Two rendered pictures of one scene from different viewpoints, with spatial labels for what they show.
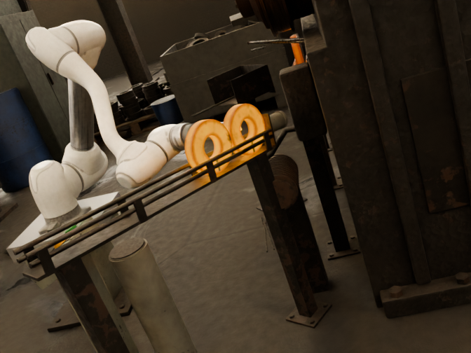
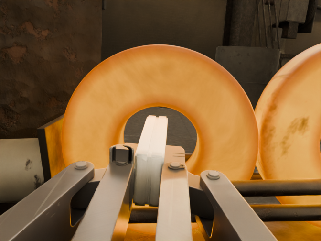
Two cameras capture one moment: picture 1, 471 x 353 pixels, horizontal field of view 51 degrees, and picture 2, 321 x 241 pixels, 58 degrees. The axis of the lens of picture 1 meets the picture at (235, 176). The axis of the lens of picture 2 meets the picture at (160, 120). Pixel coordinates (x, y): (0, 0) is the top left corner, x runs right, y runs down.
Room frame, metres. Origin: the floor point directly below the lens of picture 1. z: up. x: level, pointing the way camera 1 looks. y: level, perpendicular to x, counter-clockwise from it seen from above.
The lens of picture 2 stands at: (1.59, 0.08, 0.77)
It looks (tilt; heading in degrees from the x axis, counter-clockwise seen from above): 13 degrees down; 223
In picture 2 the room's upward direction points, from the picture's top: 4 degrees clockwise
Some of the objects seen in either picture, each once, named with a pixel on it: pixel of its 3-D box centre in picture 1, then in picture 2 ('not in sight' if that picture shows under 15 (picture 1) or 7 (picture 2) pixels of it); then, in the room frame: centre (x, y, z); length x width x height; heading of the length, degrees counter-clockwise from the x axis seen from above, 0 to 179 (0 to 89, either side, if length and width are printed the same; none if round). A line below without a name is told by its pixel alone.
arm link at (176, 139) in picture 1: (185, 136); not in sight; (1.64, 0.11, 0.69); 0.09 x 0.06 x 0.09; 132
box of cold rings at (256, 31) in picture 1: (231, 68); not in sight; (4.65, -0.31, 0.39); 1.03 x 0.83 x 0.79; 81
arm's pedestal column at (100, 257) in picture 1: (90, 268); not in sight; (2.06, 0.77, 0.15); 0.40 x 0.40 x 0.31; 76
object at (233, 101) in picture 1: (258, 141); not in sight; (2.36, -0.17, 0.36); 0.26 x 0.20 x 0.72; 22
